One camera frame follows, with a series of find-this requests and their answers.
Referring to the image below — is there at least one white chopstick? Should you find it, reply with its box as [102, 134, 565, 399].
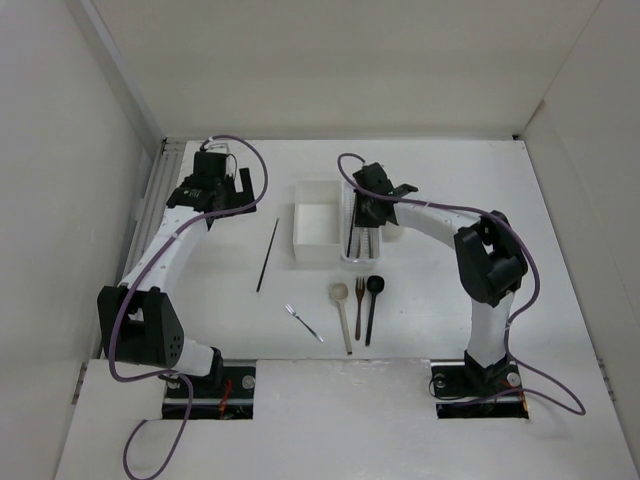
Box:
[346, 204, 357, 258]

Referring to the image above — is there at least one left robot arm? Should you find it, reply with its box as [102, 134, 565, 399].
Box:
[97, 144, 256, 397]

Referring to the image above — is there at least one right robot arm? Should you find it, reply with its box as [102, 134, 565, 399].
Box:
[353, 163, 528, 396]

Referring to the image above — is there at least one white perforated basket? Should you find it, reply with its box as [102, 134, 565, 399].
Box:
[340, 182, 381, 265]

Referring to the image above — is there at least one white square box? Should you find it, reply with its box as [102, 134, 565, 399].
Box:
[293, 179, 342, 264]

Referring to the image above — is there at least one black spoon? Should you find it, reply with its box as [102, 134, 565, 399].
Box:
[365, 275, 385, 346]

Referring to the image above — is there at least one brown wooden fork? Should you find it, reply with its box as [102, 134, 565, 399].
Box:
[354, 277, 366, 341]

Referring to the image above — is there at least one beige wooden spoon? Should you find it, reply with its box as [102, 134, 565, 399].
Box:
[329, 283, 353, 356]

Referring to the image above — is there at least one small metal fork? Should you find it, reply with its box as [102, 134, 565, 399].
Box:
[284, 304, 324, 343]

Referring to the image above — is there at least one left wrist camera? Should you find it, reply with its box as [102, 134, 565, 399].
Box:
[205, 142, 231, 156]

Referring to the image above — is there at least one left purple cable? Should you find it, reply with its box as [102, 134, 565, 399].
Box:
[108, 134, 271, 475]

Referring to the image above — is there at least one purple cable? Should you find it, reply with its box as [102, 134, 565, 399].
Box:
[108, 134, 271, 475]
[337, 152, 587, 417]

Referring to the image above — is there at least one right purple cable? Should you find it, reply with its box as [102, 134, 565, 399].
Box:
[337, 152, 587, 417]

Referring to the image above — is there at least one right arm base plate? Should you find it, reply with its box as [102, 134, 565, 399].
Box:
[429, 361, 529, 420]

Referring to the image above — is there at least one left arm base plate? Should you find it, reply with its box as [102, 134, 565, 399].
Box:
[161, 360, 257, 420]

